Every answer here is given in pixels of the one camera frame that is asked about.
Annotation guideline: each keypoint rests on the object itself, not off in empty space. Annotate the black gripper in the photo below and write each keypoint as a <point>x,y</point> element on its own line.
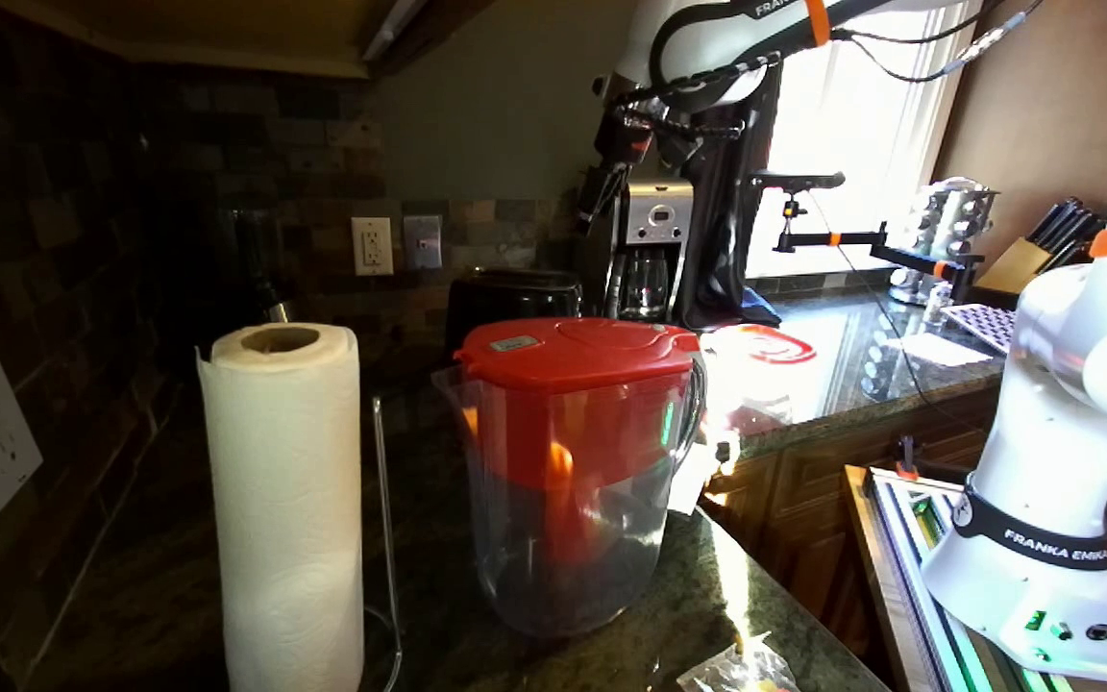
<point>640,137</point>

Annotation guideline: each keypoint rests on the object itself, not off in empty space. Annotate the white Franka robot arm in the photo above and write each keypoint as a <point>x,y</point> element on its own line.
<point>1067,385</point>

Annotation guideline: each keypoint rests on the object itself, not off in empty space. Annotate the steel and black coffee maker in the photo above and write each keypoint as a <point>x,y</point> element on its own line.
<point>654,243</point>

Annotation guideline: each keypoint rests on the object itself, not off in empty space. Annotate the red rimmed white plate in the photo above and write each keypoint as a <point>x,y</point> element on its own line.
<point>772,346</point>

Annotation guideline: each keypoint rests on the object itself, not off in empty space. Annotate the red lidded clear pitcher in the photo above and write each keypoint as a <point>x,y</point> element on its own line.
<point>567,436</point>

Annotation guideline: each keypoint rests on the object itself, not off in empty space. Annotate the silver spice rack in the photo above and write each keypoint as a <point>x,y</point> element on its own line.
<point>953,234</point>

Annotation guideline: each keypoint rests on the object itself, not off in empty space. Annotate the striped cloth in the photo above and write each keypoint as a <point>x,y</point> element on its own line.
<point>983,327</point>

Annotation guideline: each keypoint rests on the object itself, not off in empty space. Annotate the wooden knife block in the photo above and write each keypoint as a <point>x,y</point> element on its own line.
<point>1019,264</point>

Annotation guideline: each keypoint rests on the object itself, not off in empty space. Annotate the wooden base cabinet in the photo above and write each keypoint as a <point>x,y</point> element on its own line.
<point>862,475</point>

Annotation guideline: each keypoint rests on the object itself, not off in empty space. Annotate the wooden upper cabinet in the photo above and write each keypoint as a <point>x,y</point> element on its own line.
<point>221,32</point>

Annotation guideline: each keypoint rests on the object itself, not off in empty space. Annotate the white paper towel roll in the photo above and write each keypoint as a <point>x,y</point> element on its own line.
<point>285,512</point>

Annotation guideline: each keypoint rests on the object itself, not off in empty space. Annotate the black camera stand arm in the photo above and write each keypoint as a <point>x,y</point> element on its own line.
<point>836,240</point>

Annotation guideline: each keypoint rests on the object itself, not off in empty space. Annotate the grey wall plate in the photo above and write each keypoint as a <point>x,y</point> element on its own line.
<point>423,243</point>

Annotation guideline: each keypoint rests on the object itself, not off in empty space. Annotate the white wall plate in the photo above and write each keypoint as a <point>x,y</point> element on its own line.
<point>373,248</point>

